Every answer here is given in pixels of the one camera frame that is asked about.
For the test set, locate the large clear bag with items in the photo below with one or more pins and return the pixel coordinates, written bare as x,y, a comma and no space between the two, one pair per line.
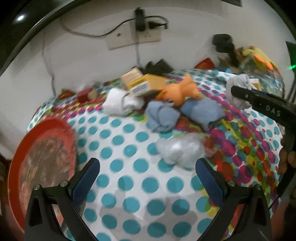
270,78

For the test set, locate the red shiny wrapper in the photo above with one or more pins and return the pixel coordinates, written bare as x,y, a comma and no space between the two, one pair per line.
66,94

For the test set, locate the small red box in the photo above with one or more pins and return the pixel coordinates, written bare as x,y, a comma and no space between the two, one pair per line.
83,96

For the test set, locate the black crumpled cloth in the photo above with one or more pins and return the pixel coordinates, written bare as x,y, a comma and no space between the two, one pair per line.
159,66

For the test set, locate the blue cloth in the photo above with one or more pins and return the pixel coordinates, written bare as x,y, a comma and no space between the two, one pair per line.
203,112

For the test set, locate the grey-white knotted sock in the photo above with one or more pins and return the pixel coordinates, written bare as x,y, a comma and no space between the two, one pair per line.
239,80

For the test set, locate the black plug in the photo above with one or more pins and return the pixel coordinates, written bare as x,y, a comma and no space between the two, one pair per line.
158,24

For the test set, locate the small wooden block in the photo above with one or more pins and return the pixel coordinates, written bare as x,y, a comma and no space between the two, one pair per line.
93,94

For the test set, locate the clear plastic bag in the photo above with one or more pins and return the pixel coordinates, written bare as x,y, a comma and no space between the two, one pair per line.
180,148

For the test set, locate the red plastic basin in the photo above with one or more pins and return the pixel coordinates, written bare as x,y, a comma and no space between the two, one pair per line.
44,153

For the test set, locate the black stand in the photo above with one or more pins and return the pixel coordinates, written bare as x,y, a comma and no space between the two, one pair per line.
223,40

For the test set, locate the small yellow cardboard box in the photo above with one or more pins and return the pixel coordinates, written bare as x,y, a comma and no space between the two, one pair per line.
131,75

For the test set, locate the beige wall power socket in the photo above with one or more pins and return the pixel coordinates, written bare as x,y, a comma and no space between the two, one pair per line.
150,36

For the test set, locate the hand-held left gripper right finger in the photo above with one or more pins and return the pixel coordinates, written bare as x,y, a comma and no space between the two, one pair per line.
211,185

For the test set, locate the person's right hand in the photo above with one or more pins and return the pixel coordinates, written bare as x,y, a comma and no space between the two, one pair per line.
291,160

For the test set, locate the white sock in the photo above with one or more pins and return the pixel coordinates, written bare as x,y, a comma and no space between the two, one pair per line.
115,102

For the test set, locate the grey-blue cloth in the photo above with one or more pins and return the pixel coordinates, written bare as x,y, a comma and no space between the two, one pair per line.
161,115

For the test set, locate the red flat packet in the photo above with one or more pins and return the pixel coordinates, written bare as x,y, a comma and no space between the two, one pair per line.
205,63

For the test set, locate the polka dot blanket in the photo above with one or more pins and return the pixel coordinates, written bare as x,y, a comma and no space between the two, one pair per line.
129,150

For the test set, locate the black power adapter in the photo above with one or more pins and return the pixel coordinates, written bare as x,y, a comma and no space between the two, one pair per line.
140,19

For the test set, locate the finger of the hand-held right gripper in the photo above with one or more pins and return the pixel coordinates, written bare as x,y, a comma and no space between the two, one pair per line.
242,91

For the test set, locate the beige wall plate round hole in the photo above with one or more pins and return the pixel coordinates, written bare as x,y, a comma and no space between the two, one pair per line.
120,39

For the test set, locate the large yellow cardboard box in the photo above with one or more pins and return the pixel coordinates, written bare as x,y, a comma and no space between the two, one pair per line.
148,84

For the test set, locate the orange cloth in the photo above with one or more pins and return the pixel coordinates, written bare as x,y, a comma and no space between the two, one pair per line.
178,91

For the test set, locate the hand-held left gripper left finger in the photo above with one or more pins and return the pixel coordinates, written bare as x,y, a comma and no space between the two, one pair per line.
84,185

